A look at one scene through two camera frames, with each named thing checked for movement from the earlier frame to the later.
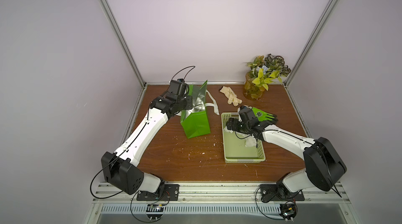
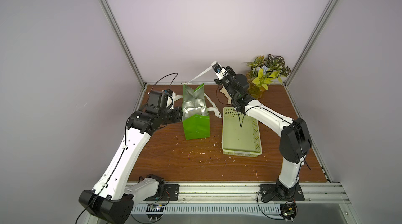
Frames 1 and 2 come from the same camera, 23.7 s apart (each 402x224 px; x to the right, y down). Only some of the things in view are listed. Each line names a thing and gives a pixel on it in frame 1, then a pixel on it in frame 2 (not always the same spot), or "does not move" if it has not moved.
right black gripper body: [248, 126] to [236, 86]
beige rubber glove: [231, 95] does not move
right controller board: [288, 211] does not move
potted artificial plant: [264, 71] does not move
